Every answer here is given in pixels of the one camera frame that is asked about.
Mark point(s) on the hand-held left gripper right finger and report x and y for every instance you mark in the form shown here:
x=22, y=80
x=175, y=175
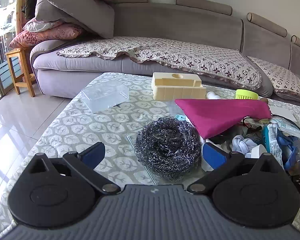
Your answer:
x=213, y=156

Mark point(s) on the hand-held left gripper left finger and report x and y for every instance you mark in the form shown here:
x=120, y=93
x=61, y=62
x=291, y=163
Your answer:
x=95, y=153

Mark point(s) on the white knotted cloth strip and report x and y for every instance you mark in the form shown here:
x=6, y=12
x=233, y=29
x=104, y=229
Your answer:
x=243, y=143

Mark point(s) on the steel wool scourer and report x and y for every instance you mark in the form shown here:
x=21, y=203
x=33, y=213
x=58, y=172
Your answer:
x=165, y=145

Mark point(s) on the patterned cloth covered desktop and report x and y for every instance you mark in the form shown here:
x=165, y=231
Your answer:
x=77, y=130

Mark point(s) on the magenta cloth pouch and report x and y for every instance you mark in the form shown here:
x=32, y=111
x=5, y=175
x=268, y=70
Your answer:
x=220, y=115

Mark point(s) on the clear plastic box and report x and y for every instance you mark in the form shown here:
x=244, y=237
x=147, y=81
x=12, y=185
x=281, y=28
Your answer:
x=103, y=96

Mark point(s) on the yellow-green round brush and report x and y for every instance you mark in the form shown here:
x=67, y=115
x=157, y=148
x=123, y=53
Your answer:
x=246, y=94

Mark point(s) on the small wooden knob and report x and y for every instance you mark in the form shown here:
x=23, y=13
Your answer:
x=264, y=100

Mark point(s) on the blue glove in clear bag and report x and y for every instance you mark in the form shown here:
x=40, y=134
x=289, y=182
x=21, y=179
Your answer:
x=291, y=152

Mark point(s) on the white and teal mask packet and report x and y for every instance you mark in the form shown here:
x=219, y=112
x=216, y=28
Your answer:
x=288, y=127

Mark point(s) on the small quilted patterned sofa cover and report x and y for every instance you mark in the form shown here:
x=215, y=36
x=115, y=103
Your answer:
x=282, y=80

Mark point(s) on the large quilted patterned sofa cover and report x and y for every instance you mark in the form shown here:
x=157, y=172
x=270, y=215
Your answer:
x=165, y=52

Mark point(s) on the wooden stool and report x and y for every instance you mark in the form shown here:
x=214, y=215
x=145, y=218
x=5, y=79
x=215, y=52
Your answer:
x=17, y=62

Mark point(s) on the white satin pillow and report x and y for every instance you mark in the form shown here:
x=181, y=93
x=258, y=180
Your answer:
x=41, y=25

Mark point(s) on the large grey cushion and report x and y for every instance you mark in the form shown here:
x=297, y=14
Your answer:
x=85, y=12

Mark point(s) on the grey fabric sofa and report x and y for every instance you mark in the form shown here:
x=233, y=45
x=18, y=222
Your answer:
x=165, y=20

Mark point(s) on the glass balcony door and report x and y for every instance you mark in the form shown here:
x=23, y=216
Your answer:
x=1, y=42

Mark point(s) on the small grey cushion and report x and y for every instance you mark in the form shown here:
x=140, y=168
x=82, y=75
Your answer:
x=43, y=5

